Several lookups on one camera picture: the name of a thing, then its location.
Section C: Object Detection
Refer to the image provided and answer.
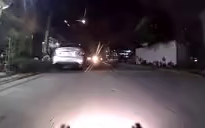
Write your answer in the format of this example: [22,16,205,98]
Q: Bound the grey asphalt road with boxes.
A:
[0,61,205,128]

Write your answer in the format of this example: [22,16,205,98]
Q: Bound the white car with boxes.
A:
[51,45,88,70]

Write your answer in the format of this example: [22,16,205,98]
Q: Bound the green bushes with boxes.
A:
[3,28,53,73]

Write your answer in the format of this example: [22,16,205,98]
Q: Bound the grey concrete sidewalk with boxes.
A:
[0,70,44,97]

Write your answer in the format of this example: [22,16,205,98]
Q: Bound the long white wall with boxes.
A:
[135,40,191,67]

